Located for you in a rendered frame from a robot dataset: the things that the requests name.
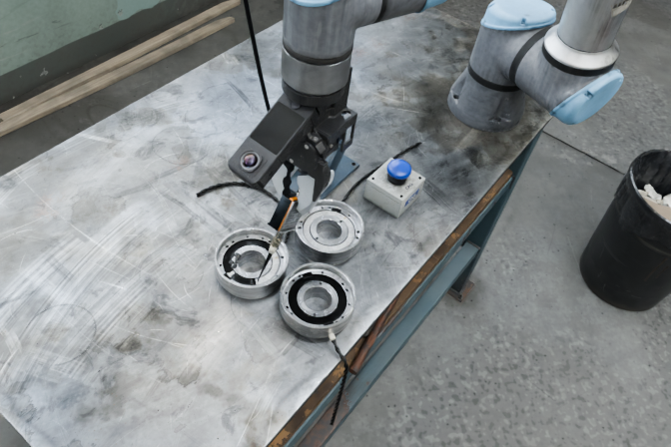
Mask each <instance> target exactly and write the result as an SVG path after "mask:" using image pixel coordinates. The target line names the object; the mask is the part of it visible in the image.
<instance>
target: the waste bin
mask: <svg viewBox="0 0 671 447"><path fill-rule="evenodd" d="M645 185H651V187H652V188H653V190H654V192H656V193H657V194H658V195H661V200H663V197H665V196H668V195H671V149H654V150H650V151H646V152H644V153H642V154H640V155H639V156H638V157H636V158H635V159H634V160H633V162H632V163H631V165H630V166H629V169H628V172H627V173H626V175H625V176H624V178H623V179H622V181H621V183H620V185H619V186H618V188H617V189H616V190H617V191H616V193H615V194H614V196H615V197H614V199H613V201H612V202H611V204H610V206H609V208H608V209H607V211H606V213H605V215H604V216H603V218H602V220H601V222H600V224H599V225H598V227H597V229H596V231H595V232H594V234H593V236H592V238H591V239H590V241H589V243H588V245H587V246H586V248H585V250H584V252H583V253H582V255H581V258H580V270H581V273H582V276H583V278H584V280H585V281H586V283H587V284H588V286H589V287H590V288H591V289H592V290H593V292H595V293H596V294H597V295H598V296H599V297H600V298H602V299H603V300H605V301H606V302H608V303H610V304H612V305H614V306H616V307H618V308H621V309H625V310H630V311H644V310H648V309H650V308H652V307H654V306H655V305H657V304H658V303H659V302H660V301H661V300H662V299H664V298H665V297H666V296H667V295H668V294H670V293H671V222H670V221H669V220H667V219H666V218H664V217H663V216H661V215H660V214H659V213H657V212H656V211H655V210H654V209H653V208H652V207H651V206H650V205H649V204H648V203H647V202H646V201H645V200H644V198H643V197H642V196H641V194H640V193H639V191H638V190H641V191H644V192H646V191H645V190H644V187H645Z"/></svg>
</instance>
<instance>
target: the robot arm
mask: <svg viewBox="0 0 671 447"><path fill-rule="evenodd" d="M445 1H446V0H284V21H283V45H282V64H281V75H282V89H283V91H284V92H283V93H282V95H281V96H280V97H279V98H278V100H277V101H276V102H275V103H274V104H273V106H272V107H271V108H270V109H269V111H268V112H267V113H266V114H265V116H264V117H263V118H262V119H261V121H260V122H259V123H258V124H257V125H256V127H255V128H254V129H253V130H252V132H251V133H250V134H249V135H248V137H247V138H246V139H245V140H244V142H243V143H242V144H241V145H240V146H239V148H238V149H237V150H236V151H235V153H234V154H233V155H232V156H231V158H230V159H229V161H228V166H229V168H230V170H231V171H232V172H233V173H234V174H235V175H236V176H237V177H238V178H239V179H241V180H242V181H244V182H245V183H246V184H248V185H249V186H250V187H252V188H253V189H256V190H261V189H263V188H264V187H265V186H266V185H267V183H268V182H269V181H270V180H271V179H272V181H273V183H274V186H275V188H276V190H277V192H278V194H279V196H280V198H281V197H282V195H287V194H290V193H291V190H290V185H291V183H292V180H291V177H292V176H293V174H294V173H295V172H296V171H297V169H301V171H302V173H301V174H299V175H298V185H299V188H300V193H299V195H298V201H299V203H298V206H297V207H296V209H297V210H298V212H299V213H300V214H301V215H302V216H303V215H305V214H307V213H308V212H309V211H311V210H312V209H313V208H314V206H315V205H316V204H317V202H318V201H319V199H320V198H321V194H322V193H323V192H324V191H325V189H326V188H327V187H328V186H329V185H330V184H331V182H332V181H333V179H334V176H335V172H334V171H333V170H331V169H330V167H329V165H328V163H329V162H328V161H326V159H327V157H328V156H329V155H331V154H332V153H333V152H334V151H335V150H336V149H337V148H338V144H339V141H340V140H341V146H340V152H341V153H342V152H343V151H344V150H346V149H347V148H348V147H349V146H350V145H351V144H352V140H353V135H354V129H355V124H356V118H357V112H355V111H353V110H352V109H350V108H348V107H347V98H348V92H349V86H350V80H351V74H352V66H351V65H350V62H351V55H352V49H353V42H354V35H355V30H356V29H357V28H360V27H364V26H367V25H371V24H375V23H378V22H382V21H386V20H389V19H393V18H396V17H400V16H404V15H407V14H411V13H421V12H423V11H424V10H425V9H428V8H430V7H433V6H436V5H439V4H442V3H444V2H445ZM631 1H632V0H567V3H566V6H565V9H564V12H563V15H562V18H561V21H560V23H559V24H558V25H556V26H554V25H553V23H554V22H555V20H556V12H555V9H554V8H553V7H552V6H551V5H550V4H548V3H546V2H544V1H542V0H494V1H492V2H491V3H490V4H489V6H488V8H487V10H486V13H485V15H484V18H483V19H482V20H481V27H480V30H479V33H478V36H477V39H476V42H475V45H474V48H473V51H472V54H471V57H470V60H469V63H468V65H467V67H466V69H465V70H464V71H463V72H462V74H461V75H460V76H459V77H458V79H457V80H456V81H455V82H454V84H453V85H452V87H451V89H450V92H449V95H448V98H447V104H448V107H449V109H450V111H451V113H452V114H453V115H454V116H455V117H456V118H457V119H458V120H460V121H461V122H463V123H464V124H466V125H467V126H469V127H471V128H474V129H477V130H480V131H484V132H491V133H499V132H505V131H509V130H511V129H513V128H515V127H516V126H517V125H518V124H519V122H520V120H521V118H522V116H523V114H524V110H525V93H526V94H527V95H528V96H529V97H531V98H532V99H533V100H534V101H535V102H537V103H538V104H539V105H540V106H542V107H543V108H544V109H545V110H547V111H548V112H549V114H550V115H551V116H554V117H555V118H557V119H558V120H560V121H561V122H562V123H564V124H566V125H575V124H578V123H581V122H583V121H584V120H586V119H588V118H589V117H591V116H592V115H594V114H595V113H596V112H597V111H599V110H600V109H601V108H602V107H603V106H604V105H605V104H606V103H607V102H608V101H609V100H610V99H611V98H612V97H613V96H614V95H615V93H616V92H617V91H618V89H619V88H620V86H621V85H622V82H623V75H622V74H621V73H620V70H618V69H614V64H615V62H616V60H617V58H618V55H619V46H618V43H617V42H616V40H615V37H616V35H617V33H618V31H619V28H620V26H621V24H622V22H623V19H624V17H625V15H626V13H627V10H628V8H629V6H630V4H631ZM344 113H345V114H347V113H349V114H350V116H349V117H348V118H347V119H344V116H342V115H341V114H344ZM350 126H351V132H350V138H349V139H348V140H347V141H346V140H345V136H346V130H347V129H348V128H349V127H350Z"/></svg>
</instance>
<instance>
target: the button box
mask: <svg viewBox="0 0 671 447"><path fill-rule="evenodd" d="M392 160H394V159H393V158H390V159H389V160H388V161H387V162H385V163H384V164H383V165H382V166H381V167H380V168H379V169H378V170H377V171H376V172H374V173H373V174H372V175H371V176H370V177H369V178H368V179H367V181H366V186H365V190H364V195H363V197H364V198H365V199H367V200H369V201H370V202H372V203H373V204H375V205H376V206H378V207H379V208H381V209H382V210H384V211H386V212H387V213H389V214H390V215H392V216H393V217H395V218H396V219H398V218H399V217H400V216H401V215H402V214H403V213H404V212H405V211H406V210H407V209H408V208H409V207H410V206H411V205H412V204H413V202H414V201H415V200H416V199H417V198H418V197H419V196H420V193H421V190H422V187H423V184H424V181H425V178H424V177H423V176H421V175H419V174H418V173H416V172H415V171H413V170H411V174H410V176H409V177H408V178H407V179H404V180H397V179H395V178H393V177H392V176H390V175H389V174H388V172H387V170H386V168H387V164H388V163H389V162H390V161H392Z"/></svg>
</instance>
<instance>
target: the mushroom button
mask: <svg viewBox="0 0 671 447"><path fill-rule="evenodd" d="M386 170H387V172H388V174H389V175H390V176H392V177H393V178H395V179H397V180H404V179H407V178H408V177H409V176H410V174H411V166H410V164H409V163H408V162H406V161H404V160H401V159H395V160H392V161H390V162H389V163H388V164H387V168H386Z"/></svg>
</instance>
